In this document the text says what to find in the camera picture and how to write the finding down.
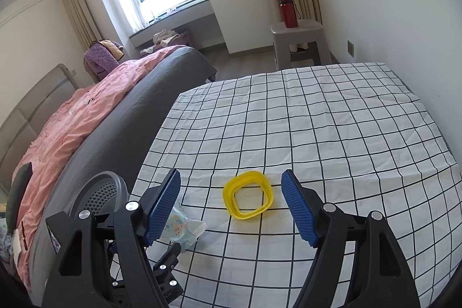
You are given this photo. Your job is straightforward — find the beige quilted cushion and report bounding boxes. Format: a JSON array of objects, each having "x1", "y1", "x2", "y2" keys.
[{"x1": 98, "y1": 38, "x2": 125, "y2": 58}]

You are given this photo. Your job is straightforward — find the bed with grey sheet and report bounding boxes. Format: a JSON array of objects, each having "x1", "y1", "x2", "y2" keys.
[{"x1": 27, "y1": 45, "x2": 217, "y2": 305}]

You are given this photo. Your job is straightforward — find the white checked tablecloth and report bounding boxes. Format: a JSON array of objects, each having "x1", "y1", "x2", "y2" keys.
[{"x1": 108, "y1": 62, "x2": 462, "y2": 308}]

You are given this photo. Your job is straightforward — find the light blue tissue packet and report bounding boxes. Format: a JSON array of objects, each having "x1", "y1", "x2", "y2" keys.
[{"x1": 158, "y1": 203, "x2": 208, "y2": 247}]

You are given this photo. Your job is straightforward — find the purple fleece blanket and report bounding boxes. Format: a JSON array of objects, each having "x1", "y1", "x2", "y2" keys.
[{"x1": 84, "y1": 40, "x2": 125, "y2": 78}]

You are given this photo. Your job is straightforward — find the grey perforated waste bin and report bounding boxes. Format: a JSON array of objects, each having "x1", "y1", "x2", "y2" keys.
[{"x1": 63, "y1": 171, "x2": 128, "y2": 222}]

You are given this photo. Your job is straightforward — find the beige cloth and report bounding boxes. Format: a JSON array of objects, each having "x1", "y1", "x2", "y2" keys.
[{"x1": 152, "y1": 29, "x2": 181, "y2": 45}]

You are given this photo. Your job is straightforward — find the grey padded headboard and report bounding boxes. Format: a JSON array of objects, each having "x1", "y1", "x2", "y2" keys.
[{"x1": 0, "y1": 63, "x2": 82, "y2": 164}]

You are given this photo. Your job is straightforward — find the dark green pillow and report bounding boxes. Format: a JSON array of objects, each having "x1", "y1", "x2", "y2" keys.
[{"x1": 6, "y1": 162, "x2": 34, "y2": 233}]

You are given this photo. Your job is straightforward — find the yellow plastic ring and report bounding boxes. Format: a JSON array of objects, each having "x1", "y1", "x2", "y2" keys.
[{"x1": 223, "y1": 171, "x2": 275, "y2": 221}]

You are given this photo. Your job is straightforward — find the grey plastic stool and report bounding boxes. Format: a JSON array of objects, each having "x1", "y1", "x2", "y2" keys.
[{"x1": 271, "y1": 19, "x2": 333, "y2": 70}]

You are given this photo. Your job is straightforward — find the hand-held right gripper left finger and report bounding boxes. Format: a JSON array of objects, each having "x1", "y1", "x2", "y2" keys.
[{"x1": 40, "y1": 169, "x2": 182, "y2": 308}]

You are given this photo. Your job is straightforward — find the grey bay window sill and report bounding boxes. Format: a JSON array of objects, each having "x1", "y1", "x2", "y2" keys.
[{"x1": 129, "y1": 0, "x2": 232, "y2": 56}]

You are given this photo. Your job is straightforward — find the pink duvet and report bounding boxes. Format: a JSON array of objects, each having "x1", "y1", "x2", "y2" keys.
[{"x1": 12, "y1": 45, "x2": 188, "y2": 269}]

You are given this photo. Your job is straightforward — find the red water bottle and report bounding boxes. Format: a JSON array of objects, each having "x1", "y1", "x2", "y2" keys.
[{"x1": 279, "y1": 0, "x2": 300, "y2": 29}]

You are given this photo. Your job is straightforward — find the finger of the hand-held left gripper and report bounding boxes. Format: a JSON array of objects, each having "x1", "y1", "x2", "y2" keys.
[
  {"x1": 105, "y1": 239, "x2": 126, "y2": 294},
  {"x1": 152, "y1": 242, "x2": 185, "y2": 307}
]

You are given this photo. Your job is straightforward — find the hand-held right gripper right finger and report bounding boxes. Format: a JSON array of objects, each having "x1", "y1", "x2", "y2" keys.
[{"x1": 281, "y1": 169, "x2": 421, "y2": 308}]

